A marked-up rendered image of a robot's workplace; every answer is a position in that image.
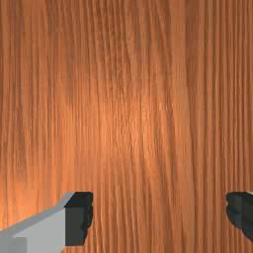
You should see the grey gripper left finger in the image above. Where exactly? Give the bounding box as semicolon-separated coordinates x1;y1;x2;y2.
0;191;94;253

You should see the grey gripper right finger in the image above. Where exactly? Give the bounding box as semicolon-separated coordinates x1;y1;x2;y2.
225;191;253;244

